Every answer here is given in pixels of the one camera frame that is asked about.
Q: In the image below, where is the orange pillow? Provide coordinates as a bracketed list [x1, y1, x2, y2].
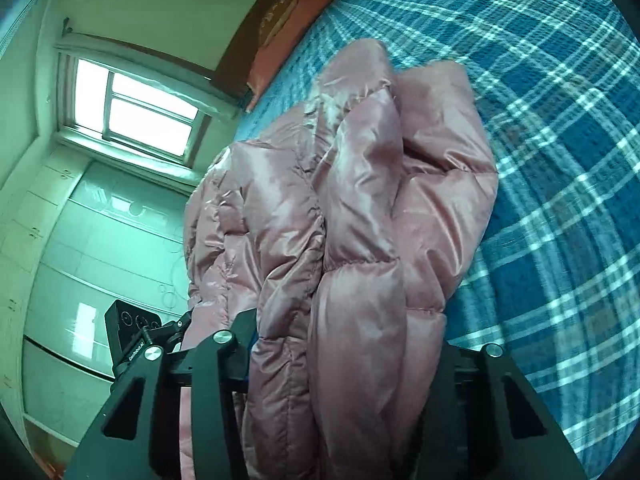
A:
[245, 0, 358, 112]

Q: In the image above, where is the dark wooden headboard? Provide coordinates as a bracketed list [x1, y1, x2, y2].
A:
[212, 0, 366, 97]

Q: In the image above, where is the bed with blue plaid sheet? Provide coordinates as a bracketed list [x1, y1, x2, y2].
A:
[235, 0, 640, 478]

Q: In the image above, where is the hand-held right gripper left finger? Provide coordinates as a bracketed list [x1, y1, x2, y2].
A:
[65, 309, 258, 480]

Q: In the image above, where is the window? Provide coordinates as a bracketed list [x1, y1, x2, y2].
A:
[54, 35, 241, 177]

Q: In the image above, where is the brown patterned cushion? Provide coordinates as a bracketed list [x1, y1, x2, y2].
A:
[257, 0, 302, 45]

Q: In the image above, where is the pink down jacket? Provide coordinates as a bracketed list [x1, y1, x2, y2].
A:
[170, 37, 499, 480]

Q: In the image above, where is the white wardrobe with circle pattern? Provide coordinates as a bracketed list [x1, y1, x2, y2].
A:
[0, 150, 202, 441]

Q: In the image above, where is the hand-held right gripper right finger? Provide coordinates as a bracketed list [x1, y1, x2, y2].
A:
[400, 341, 588, 480]

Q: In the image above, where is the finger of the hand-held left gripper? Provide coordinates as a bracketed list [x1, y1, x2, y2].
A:
[162, 311, 195, 357]

